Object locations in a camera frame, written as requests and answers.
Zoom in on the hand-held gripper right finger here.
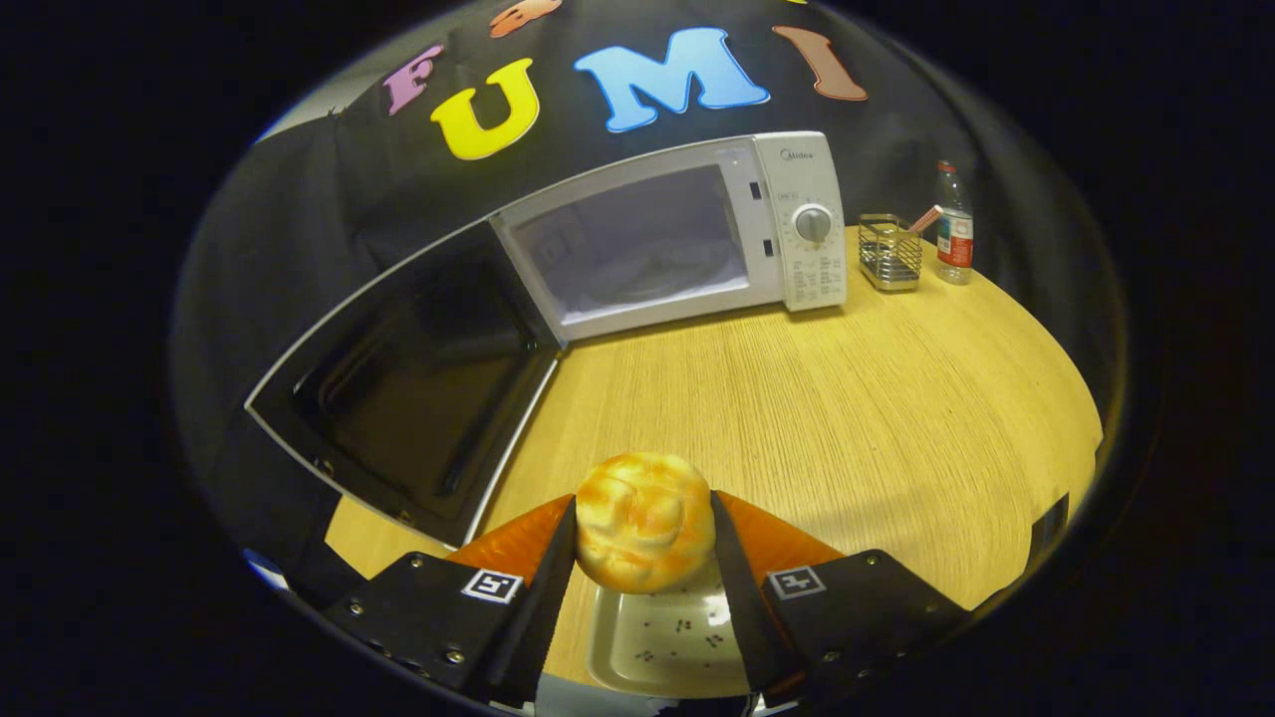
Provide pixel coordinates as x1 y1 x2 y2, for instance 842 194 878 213
709 490 972 698

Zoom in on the golden bread bun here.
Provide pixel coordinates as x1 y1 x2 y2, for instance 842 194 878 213
575 452 717 596

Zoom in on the clear plastic water bottle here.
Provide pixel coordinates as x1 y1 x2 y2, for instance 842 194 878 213
934 160 974 286

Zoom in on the pale rectangular tray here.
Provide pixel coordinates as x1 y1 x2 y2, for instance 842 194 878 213
586 558 753 698

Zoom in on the white microwave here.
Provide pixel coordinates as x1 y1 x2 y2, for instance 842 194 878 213
244 130 849 549

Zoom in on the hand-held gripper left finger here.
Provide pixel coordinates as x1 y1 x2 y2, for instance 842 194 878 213
324 495 579 708

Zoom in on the metal wire basket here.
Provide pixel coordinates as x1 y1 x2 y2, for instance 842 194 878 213
858 213 923 292

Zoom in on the black backdrop cloth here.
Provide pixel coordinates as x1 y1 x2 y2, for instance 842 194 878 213
169 0 1127 598

